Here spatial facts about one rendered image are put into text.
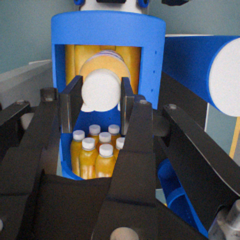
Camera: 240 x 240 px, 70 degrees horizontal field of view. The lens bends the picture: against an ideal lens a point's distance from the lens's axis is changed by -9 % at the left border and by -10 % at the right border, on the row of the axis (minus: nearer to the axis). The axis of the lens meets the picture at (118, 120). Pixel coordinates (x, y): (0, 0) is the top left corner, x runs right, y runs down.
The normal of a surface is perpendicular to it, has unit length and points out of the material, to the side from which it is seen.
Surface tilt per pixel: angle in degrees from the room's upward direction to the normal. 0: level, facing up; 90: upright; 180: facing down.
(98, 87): 0
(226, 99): 0
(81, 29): 19
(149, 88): 44
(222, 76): 0
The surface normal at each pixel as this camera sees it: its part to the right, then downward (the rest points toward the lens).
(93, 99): 0.02, 0.40
